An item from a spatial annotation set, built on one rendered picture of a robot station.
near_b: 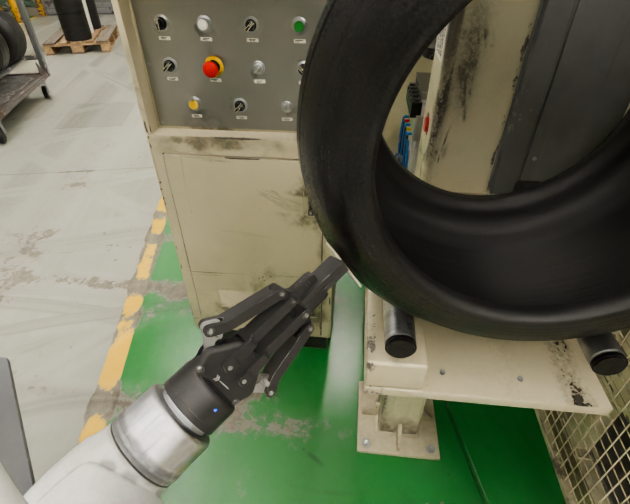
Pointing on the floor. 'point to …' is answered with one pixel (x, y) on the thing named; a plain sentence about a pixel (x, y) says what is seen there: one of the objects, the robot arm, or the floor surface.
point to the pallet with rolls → (80, 28)
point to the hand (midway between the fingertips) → (319, 281)
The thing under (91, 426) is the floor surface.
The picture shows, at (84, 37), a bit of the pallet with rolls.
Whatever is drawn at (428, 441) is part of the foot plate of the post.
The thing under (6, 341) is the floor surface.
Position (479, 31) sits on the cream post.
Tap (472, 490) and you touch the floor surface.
